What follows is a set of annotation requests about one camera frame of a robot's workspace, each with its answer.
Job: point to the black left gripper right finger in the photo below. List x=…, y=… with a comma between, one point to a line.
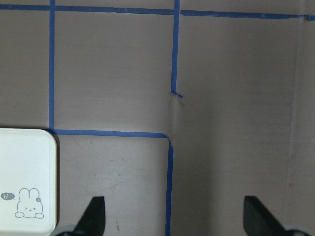
x=259, y=221

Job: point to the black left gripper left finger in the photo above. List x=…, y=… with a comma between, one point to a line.
x=93, y=220

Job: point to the cream plastic tray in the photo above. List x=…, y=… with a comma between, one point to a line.
x=28, y=182

